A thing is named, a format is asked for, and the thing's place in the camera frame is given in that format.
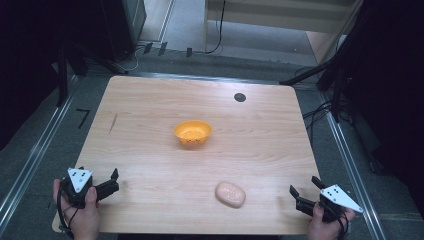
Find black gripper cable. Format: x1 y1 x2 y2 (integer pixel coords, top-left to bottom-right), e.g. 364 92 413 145
55 184 79 240
328 203 350 240

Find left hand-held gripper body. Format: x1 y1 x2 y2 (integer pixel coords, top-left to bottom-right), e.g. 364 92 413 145
62 167 120 210

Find black metal stand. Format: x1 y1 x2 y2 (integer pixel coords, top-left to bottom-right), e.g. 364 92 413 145
279 39 354 124
54 41 130 108

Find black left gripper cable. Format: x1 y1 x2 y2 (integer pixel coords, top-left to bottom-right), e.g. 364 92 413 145
55 184 79 240

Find dark curtain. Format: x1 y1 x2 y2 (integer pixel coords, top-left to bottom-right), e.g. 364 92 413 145
333 0 424 214
0 0 104 152

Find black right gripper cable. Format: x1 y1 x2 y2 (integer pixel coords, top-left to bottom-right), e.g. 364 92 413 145
328 203 350 240

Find beige wooden platform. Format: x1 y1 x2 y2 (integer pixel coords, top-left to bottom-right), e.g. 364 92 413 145
202 0 365 66

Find metal floor rail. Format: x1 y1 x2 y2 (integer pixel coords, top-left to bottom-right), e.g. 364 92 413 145
127 70 282 86
0 75 80 231
318 91 388 240

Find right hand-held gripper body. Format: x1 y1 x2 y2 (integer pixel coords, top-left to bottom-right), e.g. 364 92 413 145
295 183 365 224

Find person's right hand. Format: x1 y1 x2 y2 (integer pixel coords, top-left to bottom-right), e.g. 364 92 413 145
306 201 356 240

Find white floor cable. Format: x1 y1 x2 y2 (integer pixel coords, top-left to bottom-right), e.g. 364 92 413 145
123 45 145 73

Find person's left hand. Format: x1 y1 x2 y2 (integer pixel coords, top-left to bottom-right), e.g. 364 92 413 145
52 178 102 240

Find black hanging cable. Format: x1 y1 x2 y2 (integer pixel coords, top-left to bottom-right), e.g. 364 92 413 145
203 0 227 55

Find black computer tower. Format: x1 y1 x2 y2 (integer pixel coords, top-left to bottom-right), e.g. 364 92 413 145
99 0 148 63

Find bundle of black floor cables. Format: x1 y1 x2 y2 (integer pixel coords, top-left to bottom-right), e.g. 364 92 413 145
300 99 336 143

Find orange plastic strainer bowl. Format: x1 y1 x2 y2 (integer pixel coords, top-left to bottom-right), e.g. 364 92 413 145
173 119 213 150

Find pale pink bread roll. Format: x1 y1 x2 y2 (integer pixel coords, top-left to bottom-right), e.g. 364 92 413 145
214 181 247 210

